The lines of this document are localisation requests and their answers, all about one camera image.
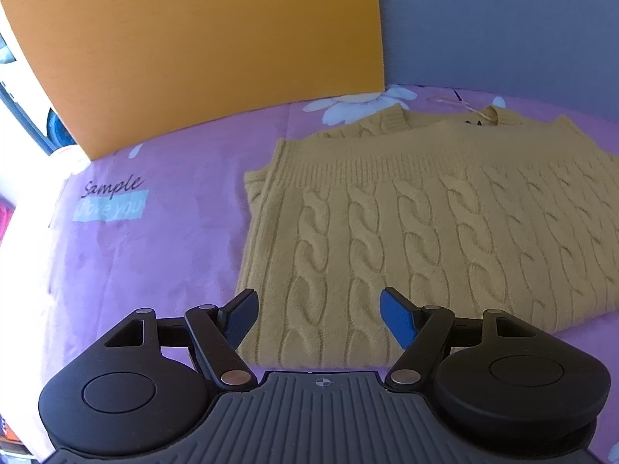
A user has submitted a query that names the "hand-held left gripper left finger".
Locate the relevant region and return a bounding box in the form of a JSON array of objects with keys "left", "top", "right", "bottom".
[{"left": 99, "top": 288, "right": 260, "bottom": 392}]

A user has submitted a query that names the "grey board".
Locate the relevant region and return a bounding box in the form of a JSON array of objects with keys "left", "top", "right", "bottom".
[{"left": 374, "top": 0, "right": 619, "bottom": 125}]

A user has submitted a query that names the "orange board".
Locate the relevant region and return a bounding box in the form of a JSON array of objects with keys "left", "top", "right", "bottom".
[{"left": 0, "top": 0, "right": 386, "bottom": 162}]

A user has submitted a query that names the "purple flower-print bedsheet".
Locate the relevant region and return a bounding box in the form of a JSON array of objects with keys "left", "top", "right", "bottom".
[{"left": 0, "top": 84, "right": 619, "bottom": 450}]

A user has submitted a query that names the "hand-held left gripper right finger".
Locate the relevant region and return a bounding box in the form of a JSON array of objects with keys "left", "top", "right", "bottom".
[{"left": 379, "top": 287, "right": 543, "bottom": 392}]

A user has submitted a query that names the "white and blue object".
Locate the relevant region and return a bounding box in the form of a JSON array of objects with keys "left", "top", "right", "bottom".
[{"left": 0, "top": 29, "right": 80, "bottom": 158}]

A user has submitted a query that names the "tan cable-knit cardigan sweater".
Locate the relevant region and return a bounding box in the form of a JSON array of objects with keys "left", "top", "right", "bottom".
[{"left": 236, "top": 103, "right": 619, "bottom": 369}]

